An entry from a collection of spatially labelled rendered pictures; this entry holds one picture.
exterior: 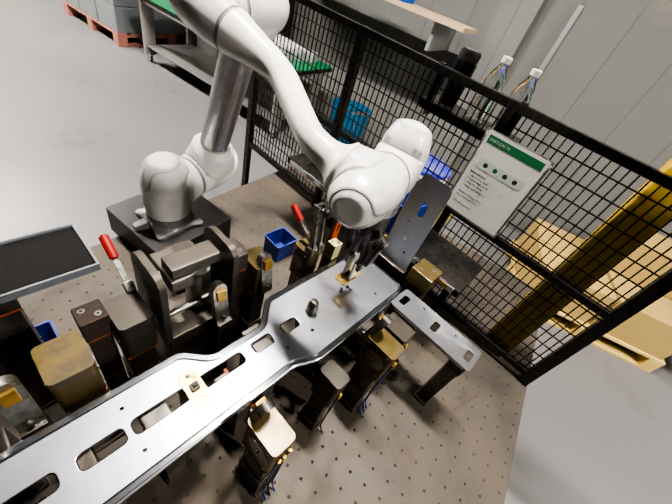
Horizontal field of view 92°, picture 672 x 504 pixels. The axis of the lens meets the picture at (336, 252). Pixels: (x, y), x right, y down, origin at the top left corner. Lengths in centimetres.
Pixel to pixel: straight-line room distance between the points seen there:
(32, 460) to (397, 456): 86
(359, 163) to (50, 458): 72
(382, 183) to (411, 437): 88
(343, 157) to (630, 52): 340
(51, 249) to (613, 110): 383
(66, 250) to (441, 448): 114
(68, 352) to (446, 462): 104
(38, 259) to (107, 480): 42
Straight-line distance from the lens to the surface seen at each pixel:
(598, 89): 382
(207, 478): 105
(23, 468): 82
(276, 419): 73
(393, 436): 119
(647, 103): 386
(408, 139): 66
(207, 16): 87
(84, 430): 81
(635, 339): 347
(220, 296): 82
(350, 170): 55
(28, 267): 83
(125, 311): 82
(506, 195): 124
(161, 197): 125
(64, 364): 78
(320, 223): 95
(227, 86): 113
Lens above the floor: 173
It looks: 41 degrees down
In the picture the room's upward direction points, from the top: 21 degrees clockwise
